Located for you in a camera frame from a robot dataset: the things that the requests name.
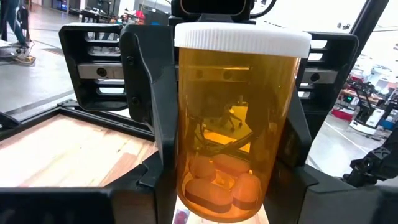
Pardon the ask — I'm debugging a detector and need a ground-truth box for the black background robot workstation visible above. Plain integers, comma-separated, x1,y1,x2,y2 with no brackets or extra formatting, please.
340,77,398,125

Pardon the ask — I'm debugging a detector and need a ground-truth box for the red bin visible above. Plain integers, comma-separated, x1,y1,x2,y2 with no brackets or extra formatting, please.
330,107,354,123

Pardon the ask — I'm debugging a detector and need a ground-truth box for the black upright frame post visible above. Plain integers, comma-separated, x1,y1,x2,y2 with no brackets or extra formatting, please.
350,0,390,62

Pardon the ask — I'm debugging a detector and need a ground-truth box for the person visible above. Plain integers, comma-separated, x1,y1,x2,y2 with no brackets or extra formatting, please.
0,0,29,48

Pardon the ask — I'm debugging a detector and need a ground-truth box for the white floor machine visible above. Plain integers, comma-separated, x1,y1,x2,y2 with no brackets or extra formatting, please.
348,107,387,136

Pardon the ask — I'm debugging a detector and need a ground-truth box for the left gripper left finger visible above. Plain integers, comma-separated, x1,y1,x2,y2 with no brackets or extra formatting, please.
0,152,178,224

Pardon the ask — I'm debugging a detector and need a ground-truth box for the black aluminium table frame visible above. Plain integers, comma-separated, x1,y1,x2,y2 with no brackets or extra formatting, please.
0,98,156,141

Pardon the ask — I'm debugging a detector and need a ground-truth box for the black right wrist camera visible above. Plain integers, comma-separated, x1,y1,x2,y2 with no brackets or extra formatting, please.
170,0,253,23

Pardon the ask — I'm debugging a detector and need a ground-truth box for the black truss bracket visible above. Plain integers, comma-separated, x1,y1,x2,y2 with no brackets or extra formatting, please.
341,124,398,188

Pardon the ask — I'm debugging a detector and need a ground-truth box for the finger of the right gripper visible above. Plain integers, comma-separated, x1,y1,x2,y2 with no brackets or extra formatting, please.
119,23,180,175
277,88,313,167

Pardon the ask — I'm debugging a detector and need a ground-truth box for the oval pill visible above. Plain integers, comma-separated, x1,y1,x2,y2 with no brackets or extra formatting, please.
231,172,261,211
188,155,217,183
184,177,233,214
213,153,251,177

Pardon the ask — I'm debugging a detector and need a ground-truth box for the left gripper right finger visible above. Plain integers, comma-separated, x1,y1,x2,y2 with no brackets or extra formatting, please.
264,162,398,224

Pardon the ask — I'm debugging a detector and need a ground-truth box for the large amber pill bottle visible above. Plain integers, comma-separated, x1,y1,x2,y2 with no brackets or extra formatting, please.
174,21,313,223

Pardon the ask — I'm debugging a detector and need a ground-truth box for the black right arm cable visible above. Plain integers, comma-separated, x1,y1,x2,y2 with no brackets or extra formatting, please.
250,0,277,19

